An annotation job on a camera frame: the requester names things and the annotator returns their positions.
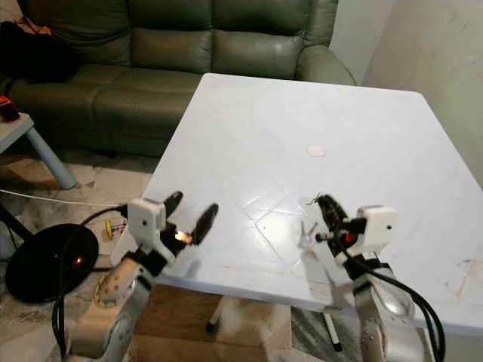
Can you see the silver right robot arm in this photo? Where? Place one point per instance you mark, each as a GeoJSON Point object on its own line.
{"type": "Point", "coordinates": [385, 317]}

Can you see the round table hole cap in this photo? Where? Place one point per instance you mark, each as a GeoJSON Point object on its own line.
{"type": "Point", "coordinates": [316, 151]}

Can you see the black bag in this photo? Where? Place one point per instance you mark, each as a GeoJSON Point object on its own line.
{"type": "Point", "coordinates": [34, 53]}

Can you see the small yellow floor item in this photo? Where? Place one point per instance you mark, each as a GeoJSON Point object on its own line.
{"type": "Point", "coordinates": [115, 228]}

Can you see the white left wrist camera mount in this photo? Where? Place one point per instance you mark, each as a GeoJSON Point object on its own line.
{"type": "Point", "coordinates": [146, 220]}

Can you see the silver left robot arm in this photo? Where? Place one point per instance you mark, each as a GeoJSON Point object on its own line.
{"type": "Point", "coordinates": [109, 305]}

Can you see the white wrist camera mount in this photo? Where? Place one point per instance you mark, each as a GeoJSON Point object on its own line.
{"type": "Point", "coordinates": [377, 226]}
{"type": "Point", "coordinates": [146, 220]}

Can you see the orange and black device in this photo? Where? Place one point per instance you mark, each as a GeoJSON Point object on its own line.
{"type": "Point", "coordinates": [8, 110]}

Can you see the grey side table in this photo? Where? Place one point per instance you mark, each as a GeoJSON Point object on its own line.
{"type": "Point", "coordinates": [19, 136]}

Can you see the white plastic table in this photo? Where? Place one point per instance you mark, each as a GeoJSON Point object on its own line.
{"type": "Point", "coordinates": [309, 121]}

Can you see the black round disc base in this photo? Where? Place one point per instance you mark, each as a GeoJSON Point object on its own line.
{"type": "Point", "coordinates": [51, 264]}

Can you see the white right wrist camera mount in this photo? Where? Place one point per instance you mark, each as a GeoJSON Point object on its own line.
{"type": "Point", "coordinates": [377, 226]}

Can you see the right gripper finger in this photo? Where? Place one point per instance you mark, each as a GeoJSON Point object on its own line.
{"type": "Point", "coordinates": [329, 219]}
{"type": "Point", "coordinates": [336, 206]}

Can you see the green leather sofa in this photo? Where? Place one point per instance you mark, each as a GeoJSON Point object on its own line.
{"type": "Point", "coordinates": [181, 53]}

